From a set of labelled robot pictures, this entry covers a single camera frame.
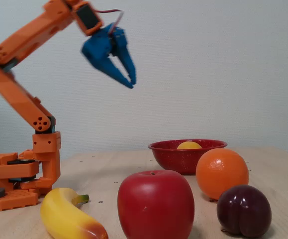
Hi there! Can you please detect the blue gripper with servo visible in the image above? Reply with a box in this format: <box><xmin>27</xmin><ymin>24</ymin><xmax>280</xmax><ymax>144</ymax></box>
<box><xmin>81</xmin><ymin>22</ymin><xmax>137</xmax><ymax>89</ymax></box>

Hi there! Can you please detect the yellow orange peach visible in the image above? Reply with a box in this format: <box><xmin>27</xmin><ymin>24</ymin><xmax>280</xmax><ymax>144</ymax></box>
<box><xmin>176</xmin><ymin>141</ymin><xmax>203</xmax><ymax>150</ymax></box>

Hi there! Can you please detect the orange robot base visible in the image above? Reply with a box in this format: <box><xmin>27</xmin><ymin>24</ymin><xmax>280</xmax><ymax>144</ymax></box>
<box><xmin>0</xmin><ymin>144</ymin><xmax>40</xmax><ymax>212</ymax></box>

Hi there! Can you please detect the red speckled bowl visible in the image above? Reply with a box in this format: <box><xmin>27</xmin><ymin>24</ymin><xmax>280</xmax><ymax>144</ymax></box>
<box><xmin>148</xmin><ymin>139</ymin><xmax>228</xmax><ymax>175</ymax></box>

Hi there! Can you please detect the red apple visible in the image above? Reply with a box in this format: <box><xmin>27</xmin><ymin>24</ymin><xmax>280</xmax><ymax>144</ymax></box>
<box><xmin>117</xmin><ymin>170</ymin><xmax>195</xmax><ymax>239</ymax></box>

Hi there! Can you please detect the orange fruit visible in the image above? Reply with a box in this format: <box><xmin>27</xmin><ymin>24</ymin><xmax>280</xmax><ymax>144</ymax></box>
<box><xmin>195</xmin><ymin>148</ymin><xmax>250</xmax><ymax>201</ymax></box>

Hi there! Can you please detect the yellow banana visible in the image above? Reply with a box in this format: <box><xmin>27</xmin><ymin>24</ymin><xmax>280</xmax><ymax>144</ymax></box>
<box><xmin>40</xmin><ymin>187</ymin><xmax>109</xmax><ymax>239</ymax></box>

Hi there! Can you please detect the dark purple plum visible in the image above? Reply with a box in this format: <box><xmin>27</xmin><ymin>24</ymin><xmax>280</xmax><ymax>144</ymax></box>
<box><xmin>216</xmin><ymin>184</ymin><xmax>273</xmax><ymax>239</ymax></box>

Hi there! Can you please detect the red white gripper servo cable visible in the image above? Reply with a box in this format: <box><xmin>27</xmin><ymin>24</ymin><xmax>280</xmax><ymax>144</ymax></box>
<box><xmin>97</xmin><ymin>9</ymin><xmax>124</xmax><ymax>34</ymax></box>

